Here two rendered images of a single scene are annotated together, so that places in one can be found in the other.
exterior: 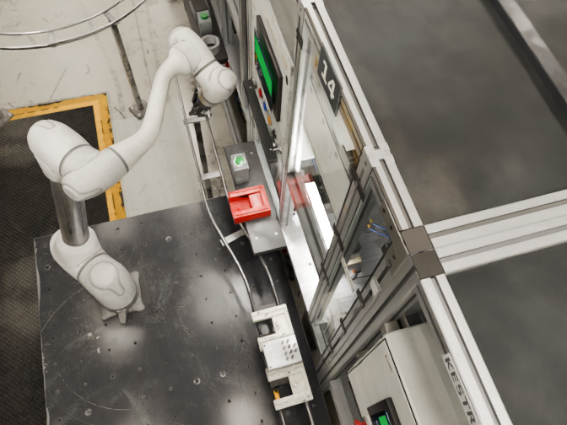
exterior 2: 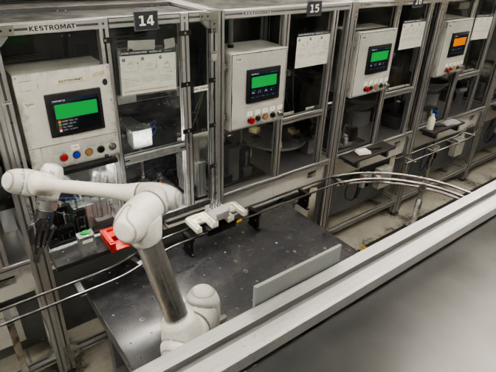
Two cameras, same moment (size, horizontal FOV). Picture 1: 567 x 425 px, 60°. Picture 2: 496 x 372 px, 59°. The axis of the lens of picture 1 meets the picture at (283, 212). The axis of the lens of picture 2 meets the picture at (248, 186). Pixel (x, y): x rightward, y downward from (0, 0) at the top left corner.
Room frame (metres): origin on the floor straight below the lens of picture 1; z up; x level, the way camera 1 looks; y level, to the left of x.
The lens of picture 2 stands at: (0.82, 2.17, 2.35)
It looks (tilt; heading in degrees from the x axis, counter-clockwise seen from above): 29 degrees down; 254
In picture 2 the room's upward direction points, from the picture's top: 2 degrees clockwise
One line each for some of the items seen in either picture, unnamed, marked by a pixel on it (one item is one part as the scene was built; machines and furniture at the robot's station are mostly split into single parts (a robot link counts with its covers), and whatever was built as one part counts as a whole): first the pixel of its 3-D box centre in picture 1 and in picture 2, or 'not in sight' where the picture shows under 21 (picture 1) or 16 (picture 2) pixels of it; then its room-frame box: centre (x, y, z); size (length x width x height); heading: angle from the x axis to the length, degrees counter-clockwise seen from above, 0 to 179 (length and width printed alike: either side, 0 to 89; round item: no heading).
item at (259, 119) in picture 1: (261, 117); (80, 165); (1.08, 0.11, 1.37); 0.36 x 0.04 x 0.04; 21
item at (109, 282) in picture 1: (109, 282); (202, 307); (0.58, 0.67, 0.85); 0.18 x 0.16 x 0.22; 56
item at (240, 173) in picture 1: (241, 168); (85, 241); (1.10, 0.20, 0.97); 0.08 x 0.08 x 0.12; 21
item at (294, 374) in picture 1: (280, 356); (217, 220); (0.37, -0.05, 0.84); 0.36 x 0.14 x 0.10; 21
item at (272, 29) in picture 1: (303, 63); (63, 111); (1.13, -0.01, 1.60); 0.42 x 0.29 x 0.46; 21
